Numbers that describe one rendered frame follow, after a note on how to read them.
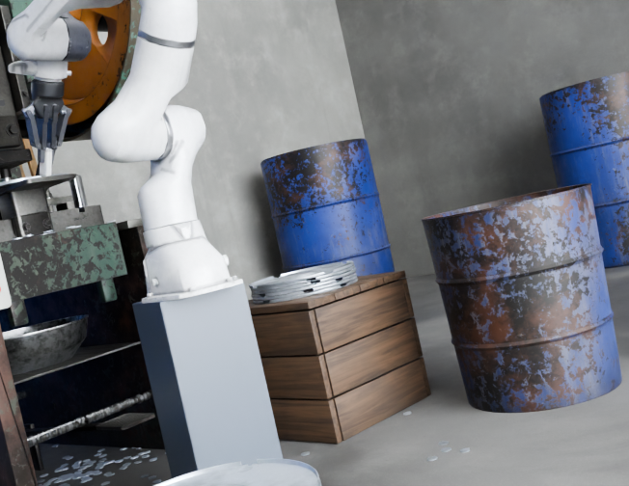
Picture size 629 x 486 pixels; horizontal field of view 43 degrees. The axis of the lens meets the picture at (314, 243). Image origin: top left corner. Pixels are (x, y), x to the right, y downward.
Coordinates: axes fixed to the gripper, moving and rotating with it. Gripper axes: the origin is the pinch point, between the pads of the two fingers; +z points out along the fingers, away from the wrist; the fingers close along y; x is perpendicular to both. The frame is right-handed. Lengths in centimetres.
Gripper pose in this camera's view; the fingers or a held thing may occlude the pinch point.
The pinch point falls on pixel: (45, 162)
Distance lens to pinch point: 210.4
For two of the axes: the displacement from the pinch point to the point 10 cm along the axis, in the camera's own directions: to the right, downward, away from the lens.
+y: 6.1, -1.6, 7.7
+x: -7.8, -2.8, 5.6
